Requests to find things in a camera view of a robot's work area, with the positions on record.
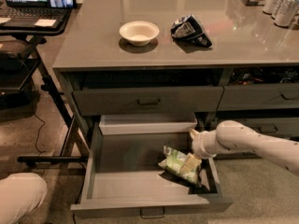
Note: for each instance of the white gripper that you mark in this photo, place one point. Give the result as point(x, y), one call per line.
point(197, 144)

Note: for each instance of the open grey middle drawer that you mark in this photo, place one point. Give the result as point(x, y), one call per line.
point(123, 179)

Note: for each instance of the green jalapeno chip bag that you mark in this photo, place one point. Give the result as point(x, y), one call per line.
point(172, 163)

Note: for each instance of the grey middle right drawer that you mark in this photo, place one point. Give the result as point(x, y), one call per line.
point(280, 124)

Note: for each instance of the white paper bowl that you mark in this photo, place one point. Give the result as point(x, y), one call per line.
point(139, 33)

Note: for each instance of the grey top left drawer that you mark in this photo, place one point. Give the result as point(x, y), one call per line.
point(91, 102)

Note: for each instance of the black laptop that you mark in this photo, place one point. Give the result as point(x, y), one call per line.
point(31, 15)

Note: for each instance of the black smartphone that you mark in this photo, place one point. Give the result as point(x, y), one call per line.
point(62, 3)

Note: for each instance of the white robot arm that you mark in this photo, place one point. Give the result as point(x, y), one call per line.
point(233, 137)

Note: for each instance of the white can middle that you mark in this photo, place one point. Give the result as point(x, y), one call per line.
point(280, 3)

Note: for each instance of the black laptop stand cart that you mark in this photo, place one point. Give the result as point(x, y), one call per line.
point(23, 50)

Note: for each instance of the black crumpled chip bag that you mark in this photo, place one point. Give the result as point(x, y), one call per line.
point(188, 29)

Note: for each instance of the grey top right drawer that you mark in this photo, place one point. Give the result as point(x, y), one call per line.
point(257, 88)

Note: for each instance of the white can right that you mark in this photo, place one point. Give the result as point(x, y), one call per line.
point(286, 13)

